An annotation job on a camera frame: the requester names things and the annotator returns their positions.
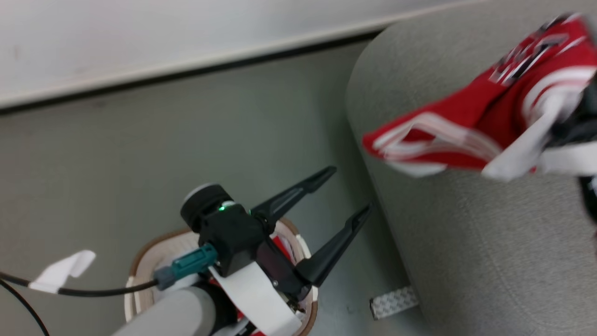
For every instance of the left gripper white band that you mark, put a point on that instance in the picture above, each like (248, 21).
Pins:
(261, 294)

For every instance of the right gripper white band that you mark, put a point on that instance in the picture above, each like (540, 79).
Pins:
(576, 130)

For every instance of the red white sports jersey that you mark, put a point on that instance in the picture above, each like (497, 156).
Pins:
(466, 121)

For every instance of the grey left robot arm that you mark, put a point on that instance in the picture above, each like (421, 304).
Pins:
(172, 312)

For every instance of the white laundry basket brown rim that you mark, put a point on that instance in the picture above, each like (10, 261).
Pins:
(158, 249)

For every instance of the grey fabric sofa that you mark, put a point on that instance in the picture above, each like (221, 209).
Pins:
(466, 242)

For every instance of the white tape label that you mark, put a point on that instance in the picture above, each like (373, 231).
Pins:
(63, 270)

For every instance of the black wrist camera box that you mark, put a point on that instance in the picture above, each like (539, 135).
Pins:
(233, 233)

